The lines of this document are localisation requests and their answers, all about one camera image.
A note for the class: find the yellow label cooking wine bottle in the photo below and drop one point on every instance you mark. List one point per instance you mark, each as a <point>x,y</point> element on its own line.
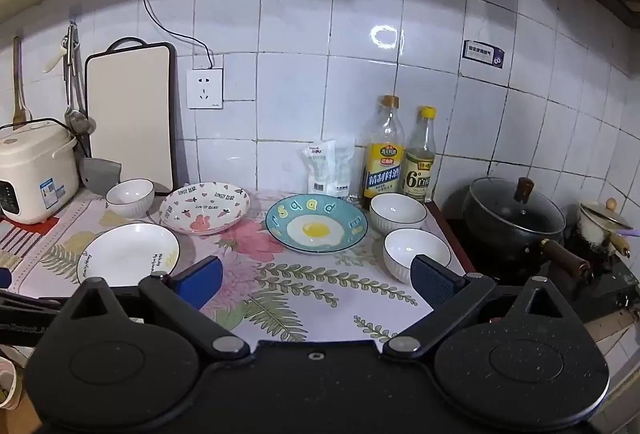
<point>384,164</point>

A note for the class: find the striped patchwork cloth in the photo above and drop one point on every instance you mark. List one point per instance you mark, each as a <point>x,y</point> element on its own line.
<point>15,244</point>

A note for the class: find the wooden spatula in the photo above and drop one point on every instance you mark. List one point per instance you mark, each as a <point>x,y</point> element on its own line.
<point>19,104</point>

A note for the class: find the black gas stove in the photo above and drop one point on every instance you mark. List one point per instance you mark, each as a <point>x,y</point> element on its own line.
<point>480,259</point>

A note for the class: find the white cup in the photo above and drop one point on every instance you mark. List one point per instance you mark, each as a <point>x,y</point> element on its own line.
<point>7,379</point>

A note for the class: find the black lidded pot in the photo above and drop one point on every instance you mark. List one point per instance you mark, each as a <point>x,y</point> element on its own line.
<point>510,219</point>

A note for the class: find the white wall socket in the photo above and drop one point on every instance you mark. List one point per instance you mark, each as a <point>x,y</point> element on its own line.
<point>205,89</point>

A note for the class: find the floral tablecloth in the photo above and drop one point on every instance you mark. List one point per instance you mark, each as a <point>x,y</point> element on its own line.
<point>300,284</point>

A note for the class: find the metal ladle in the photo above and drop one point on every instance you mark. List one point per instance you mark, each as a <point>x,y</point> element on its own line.
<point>77,116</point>

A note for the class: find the clear seasoning bag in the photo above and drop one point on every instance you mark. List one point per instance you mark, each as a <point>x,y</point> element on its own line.
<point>346,174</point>
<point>317,169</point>

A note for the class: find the small white pot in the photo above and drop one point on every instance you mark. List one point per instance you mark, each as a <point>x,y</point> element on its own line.
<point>597,226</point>

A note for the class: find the pink printed plate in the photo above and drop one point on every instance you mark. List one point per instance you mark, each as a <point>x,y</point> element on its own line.
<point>205,209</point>

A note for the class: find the white plate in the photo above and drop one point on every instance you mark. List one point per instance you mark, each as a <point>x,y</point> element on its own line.
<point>125,254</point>

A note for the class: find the cream rice cooker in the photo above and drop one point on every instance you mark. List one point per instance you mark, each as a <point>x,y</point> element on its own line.
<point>35,164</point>

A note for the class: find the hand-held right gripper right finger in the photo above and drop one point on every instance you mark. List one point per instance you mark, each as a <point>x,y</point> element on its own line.
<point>431,281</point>

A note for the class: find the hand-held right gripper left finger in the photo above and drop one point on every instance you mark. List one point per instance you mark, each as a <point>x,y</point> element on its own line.
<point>202,281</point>

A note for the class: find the yellow cap vinegar bottle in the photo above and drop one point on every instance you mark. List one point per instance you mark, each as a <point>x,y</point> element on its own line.
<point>419,164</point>

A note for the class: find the blue fried egg plate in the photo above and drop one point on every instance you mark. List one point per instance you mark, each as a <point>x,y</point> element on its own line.
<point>315,229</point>

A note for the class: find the white ribbed bowl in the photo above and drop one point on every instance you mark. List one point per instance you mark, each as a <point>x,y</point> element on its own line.
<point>130,196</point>
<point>407,251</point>
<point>397,214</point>

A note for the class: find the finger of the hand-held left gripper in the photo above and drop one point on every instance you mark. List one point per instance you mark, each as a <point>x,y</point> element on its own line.
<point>4,278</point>

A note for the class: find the purple wall sticker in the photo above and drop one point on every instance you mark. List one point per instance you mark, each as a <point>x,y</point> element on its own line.
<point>482,54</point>

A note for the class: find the white cutting board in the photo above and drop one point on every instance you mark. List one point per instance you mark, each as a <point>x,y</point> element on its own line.
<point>130,114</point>

